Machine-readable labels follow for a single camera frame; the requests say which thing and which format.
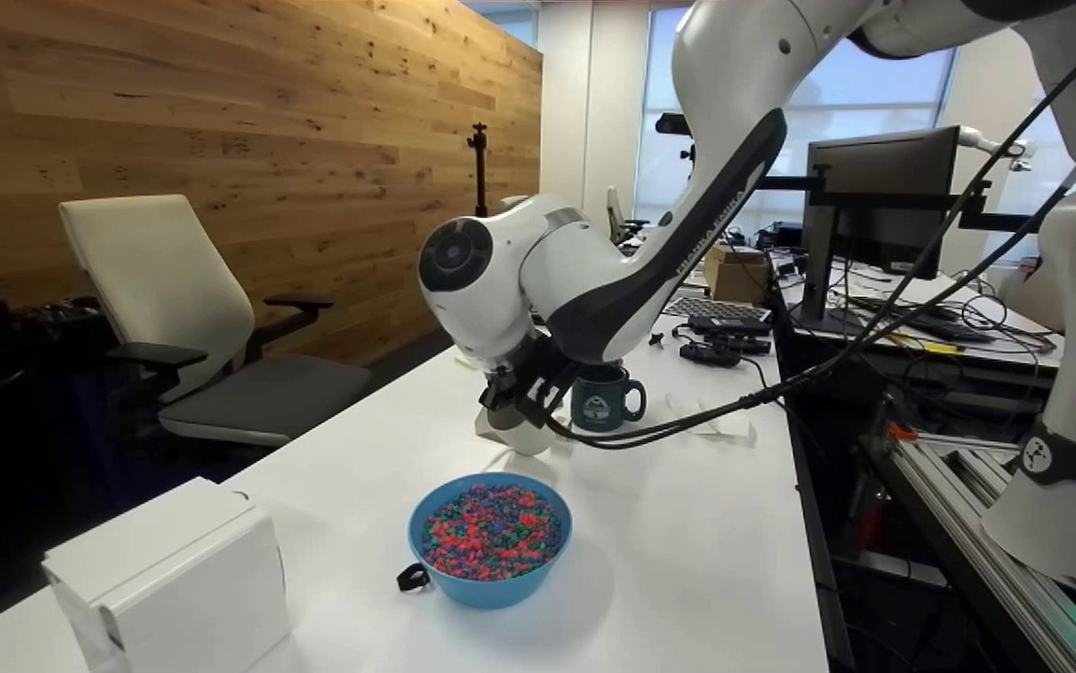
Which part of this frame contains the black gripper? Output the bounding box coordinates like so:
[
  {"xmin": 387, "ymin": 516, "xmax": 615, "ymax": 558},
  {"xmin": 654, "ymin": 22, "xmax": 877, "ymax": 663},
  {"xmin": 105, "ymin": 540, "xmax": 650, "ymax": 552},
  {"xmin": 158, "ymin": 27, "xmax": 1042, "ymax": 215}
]
[{"xmin": 477, "ymin": 335, "xmax": 582, "ymax": 428}]

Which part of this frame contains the white mug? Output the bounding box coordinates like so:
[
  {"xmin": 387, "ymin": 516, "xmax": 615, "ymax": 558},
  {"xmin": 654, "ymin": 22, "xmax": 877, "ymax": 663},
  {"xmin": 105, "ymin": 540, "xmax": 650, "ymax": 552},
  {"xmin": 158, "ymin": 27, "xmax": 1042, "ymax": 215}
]
[{"xmin": 475, "ymin": 412, "xmax": 557, "ymax": 457}]

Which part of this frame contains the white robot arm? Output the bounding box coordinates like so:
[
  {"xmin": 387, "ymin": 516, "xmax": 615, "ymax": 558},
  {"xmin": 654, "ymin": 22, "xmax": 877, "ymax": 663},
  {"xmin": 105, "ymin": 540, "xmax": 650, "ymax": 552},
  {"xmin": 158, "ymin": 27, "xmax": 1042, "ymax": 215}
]
[{"xmin": 417, "ymin": 0, "xmax": 1076, "ymax": 587}]

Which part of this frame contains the blue bowl with beads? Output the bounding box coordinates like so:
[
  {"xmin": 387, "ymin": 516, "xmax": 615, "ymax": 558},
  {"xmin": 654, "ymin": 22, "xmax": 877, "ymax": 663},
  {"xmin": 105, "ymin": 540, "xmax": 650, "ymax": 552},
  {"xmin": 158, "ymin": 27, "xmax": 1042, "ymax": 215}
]
[{"xmin": 407, "ymin": 472, "xmax": 572, "ymax": 610}]

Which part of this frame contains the small black clip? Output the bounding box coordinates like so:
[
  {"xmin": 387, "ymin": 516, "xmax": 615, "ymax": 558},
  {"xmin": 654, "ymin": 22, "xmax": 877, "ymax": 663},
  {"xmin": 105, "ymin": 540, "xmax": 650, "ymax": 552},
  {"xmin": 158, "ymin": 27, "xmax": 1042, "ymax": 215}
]
[{"xmin": 395, "ymin": 564, "xmax": 429, "ymax": 592}]

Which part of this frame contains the black keyboard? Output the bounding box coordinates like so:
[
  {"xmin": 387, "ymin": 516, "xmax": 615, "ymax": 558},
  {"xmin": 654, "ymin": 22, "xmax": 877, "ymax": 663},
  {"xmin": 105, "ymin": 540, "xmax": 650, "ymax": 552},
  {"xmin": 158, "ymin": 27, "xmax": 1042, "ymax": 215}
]
[{"xmin": 688, "ymin": 300, "xmax": 771, "ymax": 335}]

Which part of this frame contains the white box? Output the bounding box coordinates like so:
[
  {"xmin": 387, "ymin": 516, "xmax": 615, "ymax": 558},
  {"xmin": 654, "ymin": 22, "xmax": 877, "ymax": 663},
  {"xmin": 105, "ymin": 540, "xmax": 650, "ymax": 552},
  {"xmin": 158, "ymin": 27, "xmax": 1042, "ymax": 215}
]
[{"xmin": 42, "ymin": 477, "xmax": 290, "ymax": 673}]

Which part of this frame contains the white office chair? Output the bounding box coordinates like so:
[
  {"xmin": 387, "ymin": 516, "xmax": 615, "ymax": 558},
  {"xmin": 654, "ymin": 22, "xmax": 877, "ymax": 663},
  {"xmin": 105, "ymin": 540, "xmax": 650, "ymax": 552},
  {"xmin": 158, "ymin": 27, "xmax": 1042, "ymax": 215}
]
[{"xmin": 61, "ymin": 194, "xmax": 369, "ymax": 450}]

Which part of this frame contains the black computer monitor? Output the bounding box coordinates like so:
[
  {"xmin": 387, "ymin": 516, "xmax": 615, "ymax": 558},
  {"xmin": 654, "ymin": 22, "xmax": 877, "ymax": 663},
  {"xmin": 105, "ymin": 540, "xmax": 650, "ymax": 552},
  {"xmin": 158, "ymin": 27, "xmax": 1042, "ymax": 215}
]
[{"xmin": 797, "ymin": 127, "xmax": 958, "ymax": 326}]

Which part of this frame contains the aluminium rail frame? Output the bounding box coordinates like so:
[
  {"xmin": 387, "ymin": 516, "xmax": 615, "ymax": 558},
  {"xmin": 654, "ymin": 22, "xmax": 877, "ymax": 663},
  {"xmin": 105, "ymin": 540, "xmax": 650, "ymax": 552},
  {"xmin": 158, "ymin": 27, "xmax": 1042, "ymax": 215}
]
[{"xmin": 868, "ymin": 423, "xmax": 1076, "ymax": 673}]

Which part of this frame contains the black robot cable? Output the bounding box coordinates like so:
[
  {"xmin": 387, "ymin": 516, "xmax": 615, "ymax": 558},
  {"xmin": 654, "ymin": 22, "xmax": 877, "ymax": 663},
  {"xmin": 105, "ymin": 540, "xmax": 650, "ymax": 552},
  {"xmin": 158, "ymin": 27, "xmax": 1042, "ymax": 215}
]
[{"xmin": 536, "ymin": 12, "xmax": 1076, "ymax": 457}]

